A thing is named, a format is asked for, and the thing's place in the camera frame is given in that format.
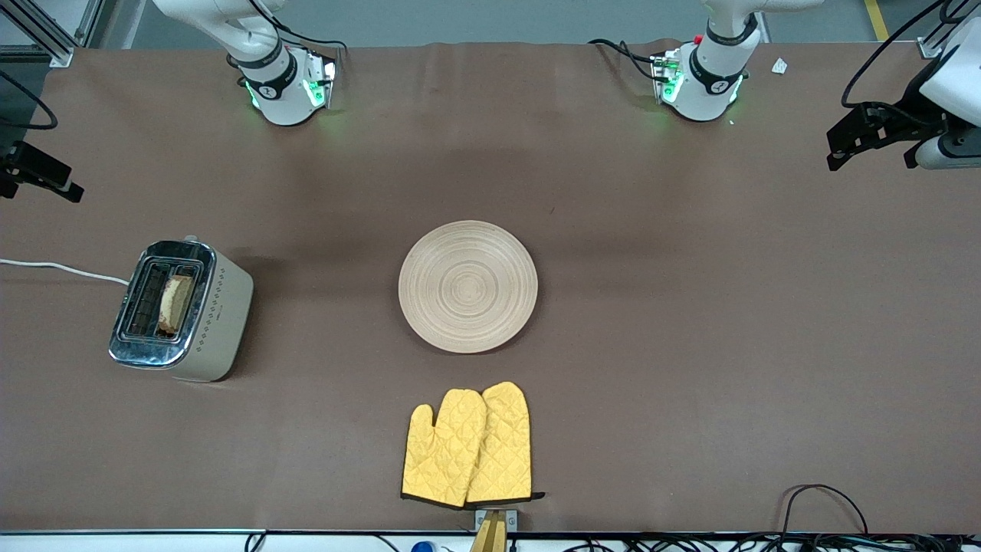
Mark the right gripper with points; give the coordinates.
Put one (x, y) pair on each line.
(9, 162)

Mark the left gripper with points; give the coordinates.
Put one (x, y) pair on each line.
(903, 125)

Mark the slice of brown toast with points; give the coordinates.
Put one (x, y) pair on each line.
(176, 303)

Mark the round light wooden plate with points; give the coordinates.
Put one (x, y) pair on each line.
(467, 287)

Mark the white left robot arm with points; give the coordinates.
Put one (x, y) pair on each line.
(709, 92)

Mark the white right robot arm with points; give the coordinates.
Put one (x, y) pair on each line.
(283, 100)

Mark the green-lit arm base connector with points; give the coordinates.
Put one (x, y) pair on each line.
(667, 77)
(318, 80)

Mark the small white paper scrap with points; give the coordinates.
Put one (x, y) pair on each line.
(779, 66)

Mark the cream and chrome toaster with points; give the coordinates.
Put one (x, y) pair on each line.
(222, 322)

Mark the brown table cover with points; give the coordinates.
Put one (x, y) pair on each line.
(690, 307)

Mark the yellow quilted oven mitt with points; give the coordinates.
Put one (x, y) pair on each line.
(506, 445)
(441, 460)

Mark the small blue object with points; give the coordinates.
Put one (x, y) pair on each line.
(423, 547)

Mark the aluminium frame profile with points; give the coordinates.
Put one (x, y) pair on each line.
(929, 47)
(42, 34)

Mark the wooden block with metal bracket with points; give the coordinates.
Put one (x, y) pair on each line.
(490, 537)

